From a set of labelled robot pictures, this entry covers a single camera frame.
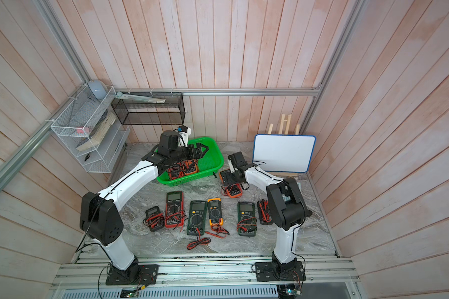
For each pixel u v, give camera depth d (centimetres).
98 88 82
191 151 74
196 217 86
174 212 88
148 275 73
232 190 95
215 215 87
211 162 110
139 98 91
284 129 86
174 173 98
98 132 80
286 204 51
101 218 48
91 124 78
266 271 73
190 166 103
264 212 86
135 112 106
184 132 76
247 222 84
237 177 75
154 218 85
